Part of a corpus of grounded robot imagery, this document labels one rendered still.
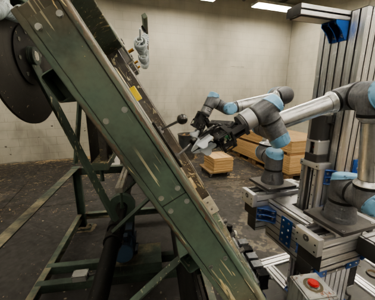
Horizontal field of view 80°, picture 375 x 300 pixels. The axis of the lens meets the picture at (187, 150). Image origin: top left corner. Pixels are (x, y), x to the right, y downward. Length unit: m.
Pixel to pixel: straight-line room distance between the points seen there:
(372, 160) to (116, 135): 0.94
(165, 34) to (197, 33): 0.91
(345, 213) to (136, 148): 1.03
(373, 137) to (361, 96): 0.16
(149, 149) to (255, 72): 7.22
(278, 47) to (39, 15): 7.92
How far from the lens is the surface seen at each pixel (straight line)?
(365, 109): 1.07
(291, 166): 4.68
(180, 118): 0.77
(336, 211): 1.30
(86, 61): 0.58
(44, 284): 2.34
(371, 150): 1.11
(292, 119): 1.04
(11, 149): 6.83
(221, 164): 4.51
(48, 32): 0.61
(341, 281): 1.98
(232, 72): 7.28
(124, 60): 1.25
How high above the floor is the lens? 1.63
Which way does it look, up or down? 14 degrees down
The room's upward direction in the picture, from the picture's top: straight up
